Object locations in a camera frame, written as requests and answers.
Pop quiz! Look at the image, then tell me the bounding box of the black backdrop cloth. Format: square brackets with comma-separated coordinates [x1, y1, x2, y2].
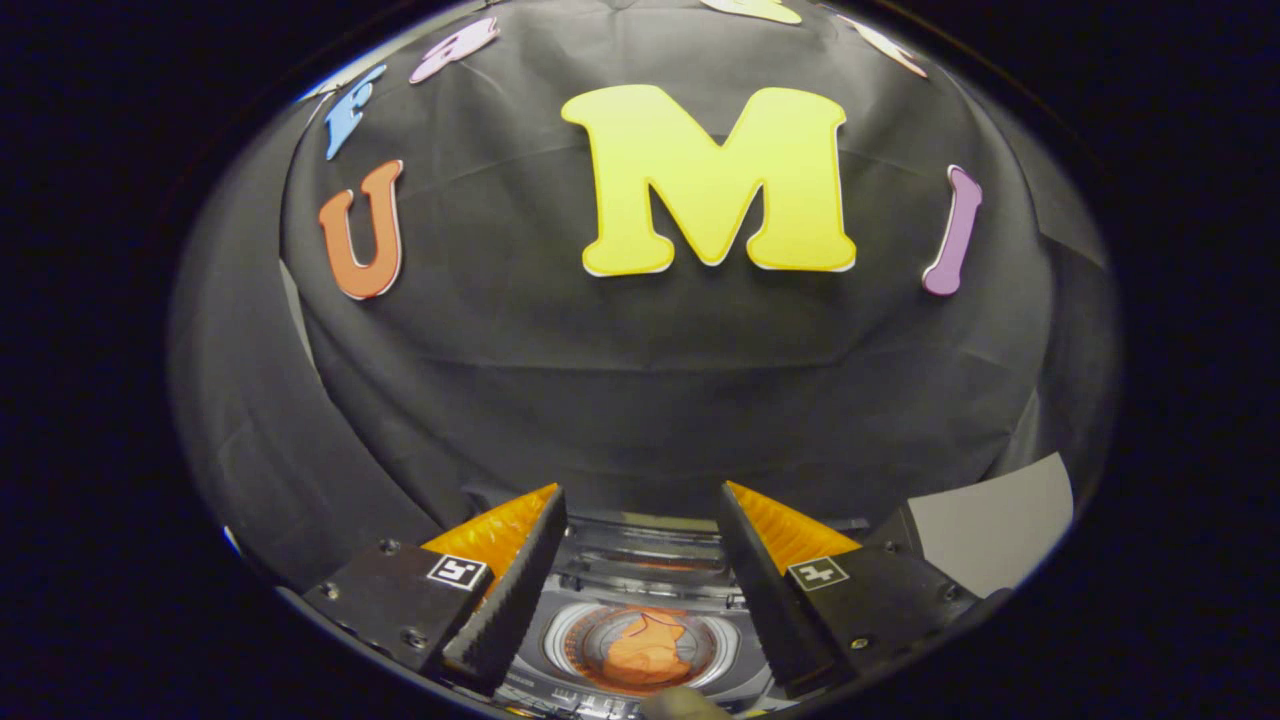
[165, 0, 1121, 591]

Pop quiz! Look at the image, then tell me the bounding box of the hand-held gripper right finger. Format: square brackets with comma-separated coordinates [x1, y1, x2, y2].
[717, 480, 981, 699]

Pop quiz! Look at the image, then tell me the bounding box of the orange collared shirt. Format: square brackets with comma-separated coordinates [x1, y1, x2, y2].
[603, 612, 691, 687]

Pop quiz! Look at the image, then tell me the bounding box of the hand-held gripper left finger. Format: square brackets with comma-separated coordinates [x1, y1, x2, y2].
[300, 483, 568, 696]

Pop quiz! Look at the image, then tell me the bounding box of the grey washing machine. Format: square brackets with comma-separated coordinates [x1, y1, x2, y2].
[500, 510, 901, 720]

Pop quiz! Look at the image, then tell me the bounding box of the beige cabinet with dark top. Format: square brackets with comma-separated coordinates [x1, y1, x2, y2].
[865, 452, 1076, 599]

